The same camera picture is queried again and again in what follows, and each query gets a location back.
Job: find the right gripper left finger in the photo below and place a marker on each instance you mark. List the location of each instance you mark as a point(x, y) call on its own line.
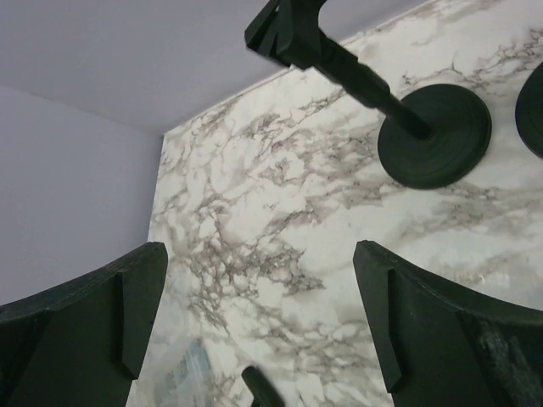
point(83, 342)

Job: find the clear plastic screw box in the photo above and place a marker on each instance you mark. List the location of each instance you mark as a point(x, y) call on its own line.
point(182, 376)

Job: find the black hammer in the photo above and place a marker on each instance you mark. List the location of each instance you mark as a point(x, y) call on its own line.
point(263, 392)

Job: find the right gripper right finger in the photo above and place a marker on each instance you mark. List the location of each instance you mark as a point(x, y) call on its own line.
point(442, 344)

